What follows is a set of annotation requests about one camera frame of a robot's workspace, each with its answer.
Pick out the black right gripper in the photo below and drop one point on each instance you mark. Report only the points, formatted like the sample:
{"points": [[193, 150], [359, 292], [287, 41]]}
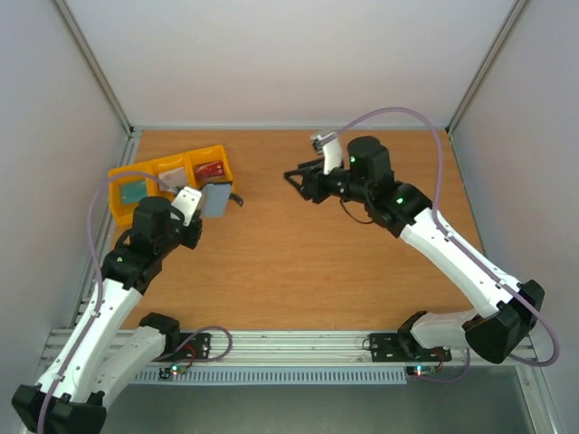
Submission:
{"points": [[314, 186]]}

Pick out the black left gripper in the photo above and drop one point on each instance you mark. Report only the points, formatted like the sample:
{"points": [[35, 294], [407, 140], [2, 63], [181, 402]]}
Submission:
{"points": [[192, 240]]}

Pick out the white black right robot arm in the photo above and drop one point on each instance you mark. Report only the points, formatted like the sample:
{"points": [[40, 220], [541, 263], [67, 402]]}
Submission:
{"points": [[503, 308]]}

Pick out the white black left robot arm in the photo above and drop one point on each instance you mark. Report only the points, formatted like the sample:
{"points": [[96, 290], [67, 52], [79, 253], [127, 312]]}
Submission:
{"points": [[77, 390]]}

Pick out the red card in bin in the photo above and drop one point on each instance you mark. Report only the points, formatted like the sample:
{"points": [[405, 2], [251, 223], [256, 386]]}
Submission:
{"points": [[209, 170]]}

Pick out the green card in bin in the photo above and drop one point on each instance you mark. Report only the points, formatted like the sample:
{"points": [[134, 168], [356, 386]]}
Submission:
{"points": [[132, 192]]}

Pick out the yellow three-compartment bin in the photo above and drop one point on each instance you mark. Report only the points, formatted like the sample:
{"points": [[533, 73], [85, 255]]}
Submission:
{"points": [[149, 171]]}

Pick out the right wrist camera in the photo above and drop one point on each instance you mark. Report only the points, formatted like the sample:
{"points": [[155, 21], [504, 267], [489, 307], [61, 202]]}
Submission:
{"points": [[326, 144]]}

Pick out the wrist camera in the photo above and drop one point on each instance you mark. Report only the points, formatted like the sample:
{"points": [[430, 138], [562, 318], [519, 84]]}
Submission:
{"points": [[187, 201], [326, 144]]}

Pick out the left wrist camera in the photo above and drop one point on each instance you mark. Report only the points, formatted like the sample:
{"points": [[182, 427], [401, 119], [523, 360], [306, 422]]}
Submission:
{"points": [[187, 201]]}

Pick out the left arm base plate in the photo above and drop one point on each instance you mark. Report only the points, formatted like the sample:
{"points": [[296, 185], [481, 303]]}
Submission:
{"points": [[198, 347]]}

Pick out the aluminium front rail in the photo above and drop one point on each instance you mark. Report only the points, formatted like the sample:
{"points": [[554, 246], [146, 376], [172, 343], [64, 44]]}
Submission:
{"points": [[279, 348]]}

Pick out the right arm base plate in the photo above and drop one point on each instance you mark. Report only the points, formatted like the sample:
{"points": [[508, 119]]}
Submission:
{"points": [[385, 348]]}

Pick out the grey slotted cable duct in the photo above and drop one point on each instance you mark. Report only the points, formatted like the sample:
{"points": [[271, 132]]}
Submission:
{"points": [[298, 375]]}

